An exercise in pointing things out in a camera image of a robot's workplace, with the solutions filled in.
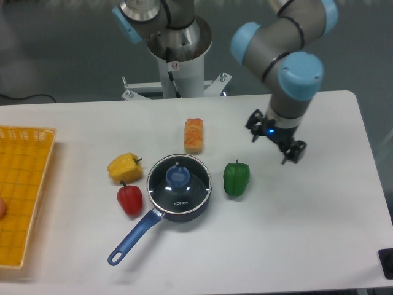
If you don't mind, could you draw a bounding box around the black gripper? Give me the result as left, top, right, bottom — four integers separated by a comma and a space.
246, 109, 307, 165

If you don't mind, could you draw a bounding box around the glass pot lid blue knob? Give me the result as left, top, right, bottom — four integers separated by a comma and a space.
147, 154, 212, 216

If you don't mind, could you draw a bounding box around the dark blue saucepan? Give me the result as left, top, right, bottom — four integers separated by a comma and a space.
107, 154, 212, 266

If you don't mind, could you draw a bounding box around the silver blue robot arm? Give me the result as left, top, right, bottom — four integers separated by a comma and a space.
112, 1, 338, 163

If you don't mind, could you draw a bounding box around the green bell pepper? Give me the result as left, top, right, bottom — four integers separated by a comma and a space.
223, 160, 250, 197

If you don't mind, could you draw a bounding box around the orange bread loaf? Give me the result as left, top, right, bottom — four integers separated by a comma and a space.
184, 118, 203, 154

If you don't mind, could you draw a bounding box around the yellow bell pepper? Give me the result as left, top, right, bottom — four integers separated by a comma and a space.
107, 153, 143, 183

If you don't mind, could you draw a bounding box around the red bell pepper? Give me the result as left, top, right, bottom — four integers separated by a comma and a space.
117, 180, 143, 216

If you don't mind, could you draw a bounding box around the black device at table edge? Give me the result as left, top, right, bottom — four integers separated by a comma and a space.
378, 248, 393, 280

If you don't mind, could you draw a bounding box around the yellow woven basket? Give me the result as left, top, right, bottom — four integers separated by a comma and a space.
1, 125, 56, 269

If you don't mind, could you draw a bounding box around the black pedestal cable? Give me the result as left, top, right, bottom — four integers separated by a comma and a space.
166, 47, 182, 99

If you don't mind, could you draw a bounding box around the black floor cable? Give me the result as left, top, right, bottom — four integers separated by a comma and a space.
0, 93, 57, 103

